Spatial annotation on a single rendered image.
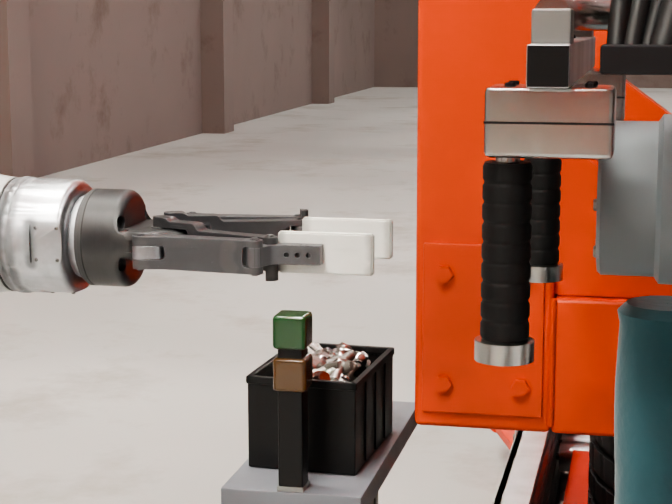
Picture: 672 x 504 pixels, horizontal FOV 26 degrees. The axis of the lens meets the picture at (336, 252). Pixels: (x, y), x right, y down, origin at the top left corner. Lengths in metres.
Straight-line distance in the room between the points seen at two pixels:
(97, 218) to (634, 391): 0.52
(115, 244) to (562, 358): 0.74
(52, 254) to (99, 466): 2.25
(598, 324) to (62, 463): 1.91
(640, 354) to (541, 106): 0.37
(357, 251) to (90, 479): 2.26
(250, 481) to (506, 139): 0.83
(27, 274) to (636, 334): 0.55
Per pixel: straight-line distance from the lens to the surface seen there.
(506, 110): 1.03
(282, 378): 1.68
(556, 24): 1.03
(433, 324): 1.70
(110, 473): 3.29
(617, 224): 1.17
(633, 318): 1.33
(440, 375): 1.71
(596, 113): 1.03
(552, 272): 1.39
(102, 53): 10.34
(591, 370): 1.70
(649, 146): 1.18
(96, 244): 1.10
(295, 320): 1.66
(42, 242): 1.11
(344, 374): 1.81
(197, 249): 1.04
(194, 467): 3.31
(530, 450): 2.10
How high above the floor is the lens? 1.00
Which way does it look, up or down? 9 degrees down
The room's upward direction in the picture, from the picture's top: straight up
